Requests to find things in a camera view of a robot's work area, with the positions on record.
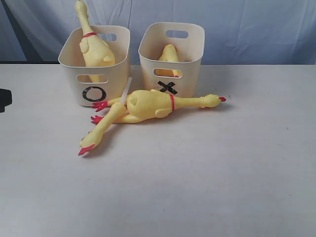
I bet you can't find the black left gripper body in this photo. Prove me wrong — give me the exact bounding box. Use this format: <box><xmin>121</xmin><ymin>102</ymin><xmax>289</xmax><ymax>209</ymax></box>
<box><xmin>0</xmin><ymin>88</ymin><xmax>12</xmax><ymax>113</ymax></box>

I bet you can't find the chicken head with white tube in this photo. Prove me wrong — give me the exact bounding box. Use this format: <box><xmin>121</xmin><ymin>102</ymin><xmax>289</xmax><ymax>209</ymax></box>
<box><xmin>78</xmin><ymin>77</ymin><xmax>132</xmax><ymax>156</ymax></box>

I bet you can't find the yellow rubber chicken front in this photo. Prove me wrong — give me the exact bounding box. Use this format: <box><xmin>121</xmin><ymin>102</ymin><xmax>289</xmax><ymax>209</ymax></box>
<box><xmin>75</xmin><ymin>0</ymin><xmax>116</xmax><ymax>86</ymax></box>

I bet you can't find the yellow rubber chicken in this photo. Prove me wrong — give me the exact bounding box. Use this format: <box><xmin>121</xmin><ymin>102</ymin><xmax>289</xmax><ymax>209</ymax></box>
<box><xmin>75</xmin><ymin>0</ymin><xmax>116</xmax><ymax>86</ymax></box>
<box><xmin>90</xmin><ymin>89</ymin><xmax>227</xmax><ymax>127</ymax></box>

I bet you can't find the headless yellow rubber chicken body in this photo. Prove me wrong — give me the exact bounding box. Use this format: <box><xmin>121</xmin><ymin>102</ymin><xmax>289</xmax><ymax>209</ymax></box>
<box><xmin>155</xmin><ymin>44</ymin><xmax>182</xmax><ymax>78</ymax></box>

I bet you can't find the cream bin marked O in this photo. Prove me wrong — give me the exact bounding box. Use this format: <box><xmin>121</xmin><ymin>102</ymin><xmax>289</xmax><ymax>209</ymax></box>
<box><xmin>58</xmin><ymin>25</ymin><xmax>130</xmax><ymax>107</ymax></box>

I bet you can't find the yellow rubber chicken rear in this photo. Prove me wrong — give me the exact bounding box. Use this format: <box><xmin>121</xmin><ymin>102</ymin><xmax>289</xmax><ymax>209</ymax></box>
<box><xmin>90</xmin><ymin>89</ymin><xmax>227</xmax><ymax>127</ymax></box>

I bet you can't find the cream bin marked X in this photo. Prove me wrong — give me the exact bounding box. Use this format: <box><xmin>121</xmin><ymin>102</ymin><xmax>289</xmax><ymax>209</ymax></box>
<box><xmin>138</xmin><ymin>22</ymin><xmax>204</xmax><ymax>97</ymax></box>

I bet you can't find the blue backdrop cloth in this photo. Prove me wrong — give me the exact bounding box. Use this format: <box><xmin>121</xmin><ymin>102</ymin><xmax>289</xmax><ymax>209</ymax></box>
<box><xmin>0</xmin><ymin>0</ymin><xmax>316</xmax><ymax>65</ymax></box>

